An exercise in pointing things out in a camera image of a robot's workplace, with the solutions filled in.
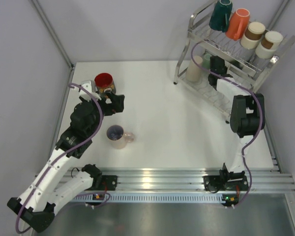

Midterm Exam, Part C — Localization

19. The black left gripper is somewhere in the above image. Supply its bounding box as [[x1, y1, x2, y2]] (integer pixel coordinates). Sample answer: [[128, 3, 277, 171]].
[[80, 90, 124, 137]]

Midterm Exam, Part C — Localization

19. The beige tumbler cup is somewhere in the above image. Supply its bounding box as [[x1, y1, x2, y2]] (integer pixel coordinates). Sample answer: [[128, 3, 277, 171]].
[[186, 56, 203, 82]]

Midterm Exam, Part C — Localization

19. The light teal mug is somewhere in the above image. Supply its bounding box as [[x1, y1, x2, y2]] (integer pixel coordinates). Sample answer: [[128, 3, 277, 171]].
[[202, 53, 211, 70]]

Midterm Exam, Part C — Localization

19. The dark teal mug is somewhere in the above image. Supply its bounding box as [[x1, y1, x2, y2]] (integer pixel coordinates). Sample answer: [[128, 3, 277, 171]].
[[209, 0, 233, 32]]

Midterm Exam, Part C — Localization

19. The orange mug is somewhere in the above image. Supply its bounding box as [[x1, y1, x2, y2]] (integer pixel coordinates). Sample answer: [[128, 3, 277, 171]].
[[225, 8, 250, 41]]

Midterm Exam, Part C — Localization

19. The small brown white cup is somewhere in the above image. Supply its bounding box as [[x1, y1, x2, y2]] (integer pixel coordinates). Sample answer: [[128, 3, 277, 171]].
[[240, 22, 266, 50]]

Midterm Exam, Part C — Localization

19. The steel lined paper cup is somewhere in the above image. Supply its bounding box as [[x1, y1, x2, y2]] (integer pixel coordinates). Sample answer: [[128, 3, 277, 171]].
[[255, 30, 284, 59]]

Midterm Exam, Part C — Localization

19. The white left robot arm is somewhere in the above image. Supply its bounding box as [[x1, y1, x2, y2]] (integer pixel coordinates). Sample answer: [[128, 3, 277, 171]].
[[7, 92, 125, 233]]

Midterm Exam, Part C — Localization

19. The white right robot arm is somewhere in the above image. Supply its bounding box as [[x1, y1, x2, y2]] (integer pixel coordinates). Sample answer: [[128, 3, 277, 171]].
[[205, 56, 265, 193]]

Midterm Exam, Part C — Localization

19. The stainless steel dish rack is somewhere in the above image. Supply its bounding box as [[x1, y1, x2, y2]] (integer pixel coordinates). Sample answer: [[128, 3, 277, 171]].
[[174, 0, 295, 121]]

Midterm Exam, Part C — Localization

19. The red skull mug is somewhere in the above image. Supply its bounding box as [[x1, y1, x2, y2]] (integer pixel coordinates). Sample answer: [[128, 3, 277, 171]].
[[94, 73, 117, 96]]

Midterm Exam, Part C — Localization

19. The pink purple mug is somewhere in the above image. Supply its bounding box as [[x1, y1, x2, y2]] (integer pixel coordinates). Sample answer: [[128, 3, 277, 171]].
[[106, 125, 135, 149]]

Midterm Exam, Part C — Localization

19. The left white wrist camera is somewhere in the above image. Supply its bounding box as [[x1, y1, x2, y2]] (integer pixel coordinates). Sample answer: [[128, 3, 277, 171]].
[[79, 80, 96, 101]]

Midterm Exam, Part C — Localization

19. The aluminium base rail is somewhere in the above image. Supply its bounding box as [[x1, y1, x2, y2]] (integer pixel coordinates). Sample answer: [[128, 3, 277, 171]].
[[34, 167, 295, 192]]

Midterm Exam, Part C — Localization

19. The grey slotted cable duct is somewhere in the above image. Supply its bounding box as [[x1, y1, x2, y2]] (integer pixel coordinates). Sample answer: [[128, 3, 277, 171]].
[[68, 192, 227, 203]]

